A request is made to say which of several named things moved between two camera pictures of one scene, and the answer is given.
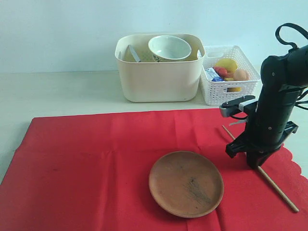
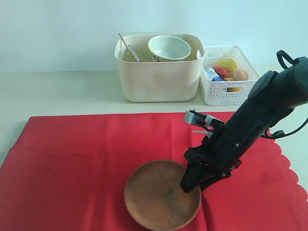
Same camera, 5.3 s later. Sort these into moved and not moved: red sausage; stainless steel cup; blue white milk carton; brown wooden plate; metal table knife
Moved: brown wooden plate
Not moved: red sausage; stainless steel cup; metal table knife; blue white milk carton
